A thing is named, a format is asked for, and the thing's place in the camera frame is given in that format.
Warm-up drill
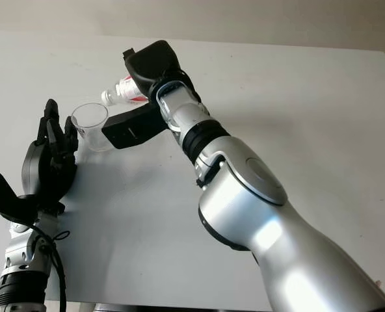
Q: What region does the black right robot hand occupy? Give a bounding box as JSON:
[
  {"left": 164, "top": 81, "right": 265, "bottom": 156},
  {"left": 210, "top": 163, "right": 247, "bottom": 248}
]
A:
[{"left": 123, "top": 40, "right": 200, "bottom": 110}]

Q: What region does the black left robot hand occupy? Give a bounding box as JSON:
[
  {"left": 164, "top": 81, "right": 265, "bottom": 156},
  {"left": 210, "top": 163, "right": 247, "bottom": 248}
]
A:
[{"left": 21, "top": 99, "right": 79, "bottom": 211}]

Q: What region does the clear water bottle red label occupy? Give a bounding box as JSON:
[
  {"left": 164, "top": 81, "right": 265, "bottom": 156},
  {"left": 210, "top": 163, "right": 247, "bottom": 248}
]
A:
[{"left": 100, "top": 76, "right": 150, "bottom": 109}]

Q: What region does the clear plastic cup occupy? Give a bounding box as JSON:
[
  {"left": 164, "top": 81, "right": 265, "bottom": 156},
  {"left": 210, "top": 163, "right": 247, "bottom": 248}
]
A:
[{"left": 70, "top": 102, "right": 113, "bottom": 152}]

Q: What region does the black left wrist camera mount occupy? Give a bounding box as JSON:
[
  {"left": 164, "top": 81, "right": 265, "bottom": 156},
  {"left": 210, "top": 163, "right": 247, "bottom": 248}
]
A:
[{"left": 0, "top": 168, "right": 39, "bottom": 225}]

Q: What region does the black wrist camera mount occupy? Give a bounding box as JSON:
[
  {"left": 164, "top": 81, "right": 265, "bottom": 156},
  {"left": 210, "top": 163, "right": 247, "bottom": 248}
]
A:
[
  {"left": 101, "top": 103, "right": 170, "bottom": 150},
  {"left": 0, "top": 168, "right": 39, "bottom": 225}
]

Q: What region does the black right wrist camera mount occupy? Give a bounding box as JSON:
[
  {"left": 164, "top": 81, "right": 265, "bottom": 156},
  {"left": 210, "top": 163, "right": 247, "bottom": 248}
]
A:
[{"left": 101, "top": 103, "right": 170, "bottom": 150}]

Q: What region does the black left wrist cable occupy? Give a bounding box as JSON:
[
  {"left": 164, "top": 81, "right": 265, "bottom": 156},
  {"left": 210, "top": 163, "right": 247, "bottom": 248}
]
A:
[{"left": 16, "top": 220, "right": 70, "bottom": 312}]

